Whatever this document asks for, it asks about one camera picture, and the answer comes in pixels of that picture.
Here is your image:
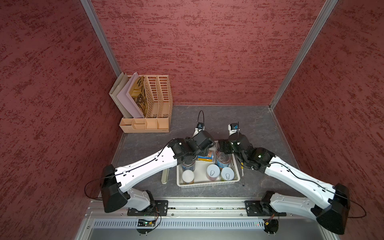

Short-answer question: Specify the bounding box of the aluminium front rail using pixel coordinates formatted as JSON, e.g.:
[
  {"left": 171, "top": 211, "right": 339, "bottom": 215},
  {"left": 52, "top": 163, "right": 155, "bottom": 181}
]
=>
[{"left": 85, "top": 197, "right": 329, "bottom": 220}]

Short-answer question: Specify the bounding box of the left corner aluminium profile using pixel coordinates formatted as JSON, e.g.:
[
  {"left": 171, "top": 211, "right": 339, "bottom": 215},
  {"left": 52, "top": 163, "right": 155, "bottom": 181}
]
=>
[{"left": 80, "top": 0, "right": 122, "bottom": 77}]

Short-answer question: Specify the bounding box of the short yellow can white lid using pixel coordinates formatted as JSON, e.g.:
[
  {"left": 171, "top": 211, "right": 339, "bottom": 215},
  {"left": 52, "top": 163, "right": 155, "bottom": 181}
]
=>
[{"left": 182, "top": 170, "right": 195, "bottom": 185}]

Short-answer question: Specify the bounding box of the right corner aluminium profile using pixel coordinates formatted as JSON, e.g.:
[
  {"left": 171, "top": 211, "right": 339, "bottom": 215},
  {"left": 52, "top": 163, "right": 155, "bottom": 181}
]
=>
[{"left": 269, "top": 0, "right": 338, "bottom": 112}]

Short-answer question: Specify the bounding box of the blue Progresso noodle soup can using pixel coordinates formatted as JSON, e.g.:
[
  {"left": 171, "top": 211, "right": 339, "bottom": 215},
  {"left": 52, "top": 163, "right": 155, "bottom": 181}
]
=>
[{"left": 216, "top": 152, "right": 232, "bottom": 169}]

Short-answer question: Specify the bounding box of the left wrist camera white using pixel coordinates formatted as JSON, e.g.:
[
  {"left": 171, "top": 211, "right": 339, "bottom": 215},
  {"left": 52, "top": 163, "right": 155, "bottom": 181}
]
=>
[{"left": 193, "top": 122, "right": 205, "bottom": 137}]

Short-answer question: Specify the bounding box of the pink folder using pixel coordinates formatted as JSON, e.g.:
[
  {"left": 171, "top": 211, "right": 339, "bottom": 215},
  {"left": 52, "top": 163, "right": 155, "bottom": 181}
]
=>
[{"left": 117, "top": 73, "right": 144, "bottom": 119}]

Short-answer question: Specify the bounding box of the small green can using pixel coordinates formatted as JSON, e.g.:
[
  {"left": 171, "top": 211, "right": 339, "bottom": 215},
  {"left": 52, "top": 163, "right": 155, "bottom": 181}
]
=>
[{"left": 221, "top": 167, "right": 235, "bottom": 182}]

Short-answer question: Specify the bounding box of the yellow capped pen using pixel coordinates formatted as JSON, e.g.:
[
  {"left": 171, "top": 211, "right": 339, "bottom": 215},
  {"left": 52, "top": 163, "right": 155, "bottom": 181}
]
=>
[{"left": 241, "top": 163, "right": 245, "bottom": 187}]

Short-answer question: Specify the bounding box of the peach plastic file organizer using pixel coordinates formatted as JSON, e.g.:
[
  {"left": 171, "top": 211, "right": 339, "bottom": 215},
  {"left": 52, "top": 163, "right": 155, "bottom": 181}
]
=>
[{"left": 120, "top": 75, "right": 173, "bottom": 134}]

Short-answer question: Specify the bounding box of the beige folder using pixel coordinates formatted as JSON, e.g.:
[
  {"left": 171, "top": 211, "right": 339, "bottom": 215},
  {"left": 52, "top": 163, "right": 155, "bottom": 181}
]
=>
[{"left": 108, "top": 72, "right": 133, "bottom": 119}]

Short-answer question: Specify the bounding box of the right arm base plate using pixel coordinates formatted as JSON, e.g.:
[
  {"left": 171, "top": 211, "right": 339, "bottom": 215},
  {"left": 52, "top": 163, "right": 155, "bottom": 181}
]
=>
[{"left": 245, "top": 201, "right": 287, "bottom": 218}]

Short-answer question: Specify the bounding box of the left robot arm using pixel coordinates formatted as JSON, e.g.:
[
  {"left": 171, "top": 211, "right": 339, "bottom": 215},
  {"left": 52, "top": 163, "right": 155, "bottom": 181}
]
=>
[{"left": 100, "top": 130, "right": 215, "bottom": 213}]

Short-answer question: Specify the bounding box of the tall yellow can white lid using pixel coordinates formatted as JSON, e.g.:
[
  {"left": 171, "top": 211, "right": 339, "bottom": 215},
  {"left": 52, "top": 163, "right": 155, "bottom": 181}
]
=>
[{"left": 197, "top": 150, "right": 215, "bottom": 163}]

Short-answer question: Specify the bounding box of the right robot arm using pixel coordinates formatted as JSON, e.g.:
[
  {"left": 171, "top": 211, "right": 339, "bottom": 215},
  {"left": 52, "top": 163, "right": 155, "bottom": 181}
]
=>
[{"left": 218, "top": 133, "right": 350, "bottom": 235}]

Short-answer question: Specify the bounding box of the white perforated plastic basket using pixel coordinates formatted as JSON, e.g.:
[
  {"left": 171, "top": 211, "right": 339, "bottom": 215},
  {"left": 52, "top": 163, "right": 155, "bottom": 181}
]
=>
[{"left": 177, "top": 142, "right": 241, "bottom": 188}]

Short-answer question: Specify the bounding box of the small pink can back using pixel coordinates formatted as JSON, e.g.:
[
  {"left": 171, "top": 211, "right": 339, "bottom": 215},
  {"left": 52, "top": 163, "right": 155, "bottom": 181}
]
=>
[{"left": 206, "top": 164, "right": 221, "bottom": 181}]

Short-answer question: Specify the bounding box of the yellow black patterned magazine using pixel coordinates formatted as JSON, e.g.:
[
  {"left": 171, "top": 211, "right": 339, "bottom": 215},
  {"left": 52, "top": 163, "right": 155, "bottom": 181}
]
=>
[{"left": 129, "top": 76, "right": 148, "bottom": 118}]

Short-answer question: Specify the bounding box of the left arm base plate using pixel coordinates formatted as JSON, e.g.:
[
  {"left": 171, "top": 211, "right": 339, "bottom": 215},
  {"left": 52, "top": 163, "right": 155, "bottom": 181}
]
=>
[{"left": 127, "top": 200, "right": 169, "bottom": 217}]

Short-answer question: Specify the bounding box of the beige oblong case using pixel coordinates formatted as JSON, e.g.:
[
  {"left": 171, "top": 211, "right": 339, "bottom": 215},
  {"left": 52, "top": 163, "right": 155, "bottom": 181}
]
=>
[{"left": 161, "top": 169, "right": 169, "bottom": 185}]

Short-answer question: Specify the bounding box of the corner aluminium profile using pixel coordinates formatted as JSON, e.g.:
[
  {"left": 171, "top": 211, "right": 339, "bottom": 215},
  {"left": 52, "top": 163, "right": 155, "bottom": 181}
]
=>
[
  {"left": 269, "top": 0, "right": 338, "bottom": 112},
  {"left": 80, "top": 0, "right": 122, "bottom": 77}
]

